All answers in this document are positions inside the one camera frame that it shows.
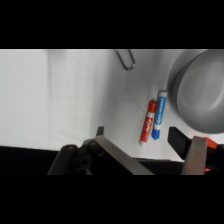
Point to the metal mesh strainer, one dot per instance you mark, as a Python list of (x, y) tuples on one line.
[(126, 60)]

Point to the red marker pen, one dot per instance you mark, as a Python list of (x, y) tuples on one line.
[(147, 124)]

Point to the grey metal bowl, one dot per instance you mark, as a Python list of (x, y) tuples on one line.
[(200, 90)]

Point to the orange-brown wrist tag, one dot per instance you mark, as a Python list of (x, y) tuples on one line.
[(211, 142)]

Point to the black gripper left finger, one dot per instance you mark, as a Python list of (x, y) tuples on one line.
[(123, 158)]

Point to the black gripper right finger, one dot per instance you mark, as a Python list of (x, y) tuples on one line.
[(190, 150)]

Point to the blue marker pen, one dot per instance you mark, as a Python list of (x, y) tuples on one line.
[(160, 115)]

